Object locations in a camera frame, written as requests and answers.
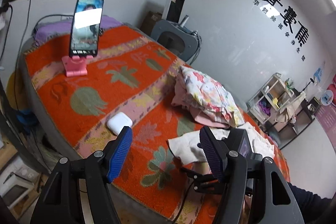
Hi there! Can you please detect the cream white knit sweater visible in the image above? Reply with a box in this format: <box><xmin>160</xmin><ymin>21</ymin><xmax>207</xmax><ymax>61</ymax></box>
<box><xmin>168</xmin><ymin>122</ymin><xmax>274</xmax><ymax>165</ymax></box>

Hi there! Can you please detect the person right forearm dark sleeve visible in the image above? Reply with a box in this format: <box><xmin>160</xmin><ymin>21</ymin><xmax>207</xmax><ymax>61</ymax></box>
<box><xmin>288</xmin><ymin>182</ymin><xmax>335</xmax><ymax>223</ymax></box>

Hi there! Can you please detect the floral pink clothes pile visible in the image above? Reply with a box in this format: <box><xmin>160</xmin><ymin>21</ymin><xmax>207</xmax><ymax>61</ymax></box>
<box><xmin>171</xmin><ymin>65</ymin><xmax>245</xmax><ymax>128</ymax></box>

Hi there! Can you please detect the purple towel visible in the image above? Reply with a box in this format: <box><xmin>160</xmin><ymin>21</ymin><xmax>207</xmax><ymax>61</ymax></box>
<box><xmin>258</xmin><ymin>99</ymin><xmax>271</xmax><ymax>116</ymax></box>

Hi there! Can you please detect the black metal shelf rack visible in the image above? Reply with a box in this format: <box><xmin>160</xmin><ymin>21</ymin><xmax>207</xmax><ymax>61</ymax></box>
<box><xmin>265</xmin><ymin>97</ymin><xmax>322</xmax><ymax>149</ymax></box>

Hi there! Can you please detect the beige hanging towel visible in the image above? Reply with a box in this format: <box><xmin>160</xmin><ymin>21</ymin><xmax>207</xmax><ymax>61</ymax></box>
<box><xmin>274</xmin><ymin>92</ymin><xmax>306</xmax><ymax>123</ymax></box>

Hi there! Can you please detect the white plastic shelf rack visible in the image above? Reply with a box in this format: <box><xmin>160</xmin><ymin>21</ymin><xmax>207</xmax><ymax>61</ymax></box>
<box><xmin>247</xmin><ymin>73</ymin><xmax>294</xmax><ymax>124</ymax></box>

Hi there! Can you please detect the white earbuds case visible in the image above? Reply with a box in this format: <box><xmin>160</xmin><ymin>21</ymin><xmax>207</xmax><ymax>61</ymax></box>
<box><xmin>106</xmin><ymin>112</ymin><xmax>133</xmax><ymax>136</ymax></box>

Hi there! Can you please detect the pink phone stand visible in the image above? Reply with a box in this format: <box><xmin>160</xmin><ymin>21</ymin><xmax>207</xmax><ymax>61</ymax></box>
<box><xmin>62</xmin><ymin>55</ymin><xmax>93</xmax><ymax>77</ymax></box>

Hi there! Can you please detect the smartphone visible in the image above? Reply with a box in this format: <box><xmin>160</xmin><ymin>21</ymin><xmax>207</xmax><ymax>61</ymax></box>
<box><xmin>69</xmin><ymin>0</ymin><xmax>104</xmax><ymax>57</ymax></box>

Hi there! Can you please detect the black cable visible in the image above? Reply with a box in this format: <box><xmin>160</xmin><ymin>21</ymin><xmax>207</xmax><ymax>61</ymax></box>
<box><xmin>171</xmin><ymin>178</ymin><xmax>197</xmax><ymax>223</ymax></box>

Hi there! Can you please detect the pink wall poster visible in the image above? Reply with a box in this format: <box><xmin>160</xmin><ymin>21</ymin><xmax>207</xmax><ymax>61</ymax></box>
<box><xmin>315</xmin><ymin>75</ymin><xmax>336</xmax><ymax>149</ymax></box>

